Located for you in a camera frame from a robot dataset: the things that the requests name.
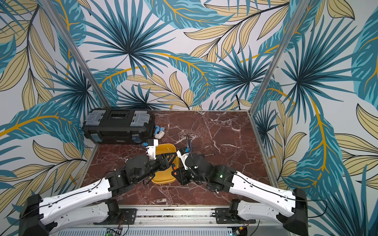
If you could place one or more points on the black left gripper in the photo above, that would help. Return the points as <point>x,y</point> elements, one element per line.
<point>166,163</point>

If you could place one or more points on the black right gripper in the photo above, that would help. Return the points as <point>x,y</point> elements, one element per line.
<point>181,172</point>

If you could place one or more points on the yellow plastic storage box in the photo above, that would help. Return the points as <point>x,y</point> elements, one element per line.
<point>164,177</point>

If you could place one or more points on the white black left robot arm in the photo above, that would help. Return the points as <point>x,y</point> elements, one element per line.
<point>39,215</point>

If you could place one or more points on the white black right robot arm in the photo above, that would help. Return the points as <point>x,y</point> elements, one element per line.
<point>288,207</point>

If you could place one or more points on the blue red transparent screwdriver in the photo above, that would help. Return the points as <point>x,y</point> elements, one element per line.
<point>190,147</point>

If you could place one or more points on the blue white small object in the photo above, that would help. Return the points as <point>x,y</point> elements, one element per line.
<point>159,132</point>

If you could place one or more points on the black plastic toolbox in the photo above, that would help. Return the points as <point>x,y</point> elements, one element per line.
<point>119,126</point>

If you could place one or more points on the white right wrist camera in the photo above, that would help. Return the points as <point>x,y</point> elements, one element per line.
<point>183,154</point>

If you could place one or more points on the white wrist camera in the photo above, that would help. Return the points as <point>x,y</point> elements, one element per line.
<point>151,146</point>
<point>183,154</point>

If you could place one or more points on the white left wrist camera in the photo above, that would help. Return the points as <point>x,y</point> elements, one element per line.
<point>151,146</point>

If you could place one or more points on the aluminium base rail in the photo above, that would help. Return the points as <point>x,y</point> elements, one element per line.
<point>195,216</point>

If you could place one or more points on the aluminium left corner post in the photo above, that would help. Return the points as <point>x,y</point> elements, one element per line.
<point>58,22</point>

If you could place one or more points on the aluminium corner post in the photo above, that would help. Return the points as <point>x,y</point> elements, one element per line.
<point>58,22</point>
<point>295,20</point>

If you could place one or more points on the aluminium right corner post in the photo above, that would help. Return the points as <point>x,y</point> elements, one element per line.
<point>295,20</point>

